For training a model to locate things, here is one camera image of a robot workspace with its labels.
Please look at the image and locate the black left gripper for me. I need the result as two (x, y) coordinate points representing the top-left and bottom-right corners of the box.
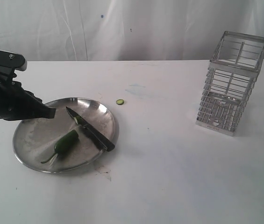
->
(0, 83), (56, 121)

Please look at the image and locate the green chili pepper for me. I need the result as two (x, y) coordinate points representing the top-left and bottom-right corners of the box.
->
(41, 130), (79, 164)

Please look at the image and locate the black handled kitchen knife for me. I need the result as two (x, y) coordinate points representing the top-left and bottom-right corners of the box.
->
(66, 106), (115, 152)

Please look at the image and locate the wire metal utensil basket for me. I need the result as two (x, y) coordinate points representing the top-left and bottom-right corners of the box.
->
(196, 31), (264, 136)

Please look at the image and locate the round stainless steel plate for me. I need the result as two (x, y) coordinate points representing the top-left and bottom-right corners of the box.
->
(13, 98), (119, 173)

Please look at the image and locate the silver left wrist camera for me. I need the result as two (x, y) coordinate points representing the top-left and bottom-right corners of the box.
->
(0, 50), (27, 71)

